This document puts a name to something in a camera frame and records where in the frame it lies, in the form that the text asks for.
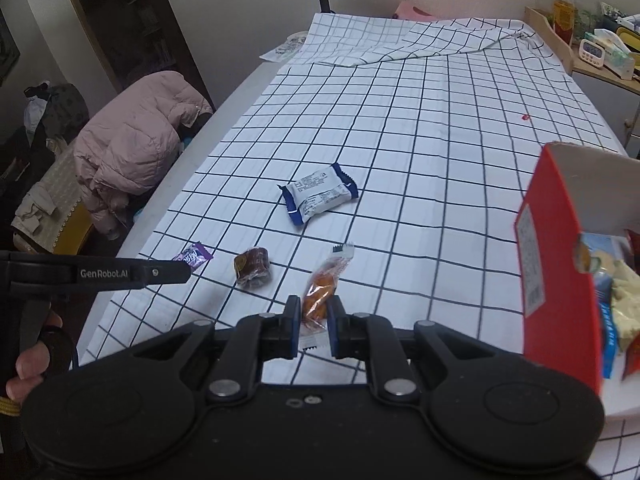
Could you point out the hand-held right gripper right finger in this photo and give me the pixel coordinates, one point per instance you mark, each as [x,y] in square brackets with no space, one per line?
[334,331]

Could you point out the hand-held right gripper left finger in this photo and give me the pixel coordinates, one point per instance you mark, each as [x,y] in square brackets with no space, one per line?
[295,331]

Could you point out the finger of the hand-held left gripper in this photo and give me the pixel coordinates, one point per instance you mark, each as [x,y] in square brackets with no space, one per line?
[160,274]

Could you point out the purple candy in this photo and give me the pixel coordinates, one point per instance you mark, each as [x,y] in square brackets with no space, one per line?
[195,255]

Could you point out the orange snack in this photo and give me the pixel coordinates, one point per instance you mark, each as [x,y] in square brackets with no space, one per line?
[320,290]

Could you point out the red cardboard box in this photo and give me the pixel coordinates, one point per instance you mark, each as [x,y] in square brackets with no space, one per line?
[555,285]

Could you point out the light blue snack packet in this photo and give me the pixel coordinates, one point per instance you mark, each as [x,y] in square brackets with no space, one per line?
[607,320]

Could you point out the gold snack packet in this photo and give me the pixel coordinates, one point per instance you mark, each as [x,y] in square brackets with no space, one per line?
[628,305]

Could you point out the red snack packet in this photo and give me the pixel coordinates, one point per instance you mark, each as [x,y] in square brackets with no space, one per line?
[634,360]

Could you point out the person's left hand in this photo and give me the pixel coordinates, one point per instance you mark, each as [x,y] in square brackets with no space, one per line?
[30,366]

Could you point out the yellow stool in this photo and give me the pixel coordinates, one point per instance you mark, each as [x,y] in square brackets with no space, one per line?
[75,230]

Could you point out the brown wrapped cake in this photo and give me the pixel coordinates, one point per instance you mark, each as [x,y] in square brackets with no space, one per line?
[252,267]

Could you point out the beige cloth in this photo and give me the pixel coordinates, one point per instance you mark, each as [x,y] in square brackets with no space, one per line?
[45,200]

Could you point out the pink puffer jacket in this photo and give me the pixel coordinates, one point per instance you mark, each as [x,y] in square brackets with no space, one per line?
[135,145]

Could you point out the white and blue snack packet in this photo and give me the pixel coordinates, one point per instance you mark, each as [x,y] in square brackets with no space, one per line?
[320,192]

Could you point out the dark clothes pile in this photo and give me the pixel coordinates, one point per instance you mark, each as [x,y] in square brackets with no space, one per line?
[60,110]

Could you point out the checked white tablecloth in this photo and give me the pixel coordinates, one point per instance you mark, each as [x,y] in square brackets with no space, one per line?
[400,135]

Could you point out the dark wooden bookcase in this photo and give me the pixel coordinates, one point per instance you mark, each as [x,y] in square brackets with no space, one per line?
[140,20]

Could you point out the printed paper packet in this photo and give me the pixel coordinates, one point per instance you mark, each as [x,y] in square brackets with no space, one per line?
[285,46]

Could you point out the pink item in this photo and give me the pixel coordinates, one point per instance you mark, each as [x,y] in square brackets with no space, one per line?
[412,11]

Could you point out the white cabinet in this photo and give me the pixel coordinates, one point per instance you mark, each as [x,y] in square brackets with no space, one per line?
[600,105]

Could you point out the wooden desk organiser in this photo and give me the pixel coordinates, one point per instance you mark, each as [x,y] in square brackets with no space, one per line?
[550,40]

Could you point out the white digital timer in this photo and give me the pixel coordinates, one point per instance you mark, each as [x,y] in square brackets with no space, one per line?
[593,51]

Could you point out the bottle of yellow liquid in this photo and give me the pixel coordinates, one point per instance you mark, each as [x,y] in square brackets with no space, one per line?
[563,15]

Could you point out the green tissue pack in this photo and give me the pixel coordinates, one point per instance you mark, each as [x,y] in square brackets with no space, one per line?
[615,57]

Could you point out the yellow container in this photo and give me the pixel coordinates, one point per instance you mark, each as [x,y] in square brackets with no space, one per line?
[629,40]

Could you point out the dark wall picture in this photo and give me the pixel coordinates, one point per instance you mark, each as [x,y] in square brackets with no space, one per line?
[7,50]

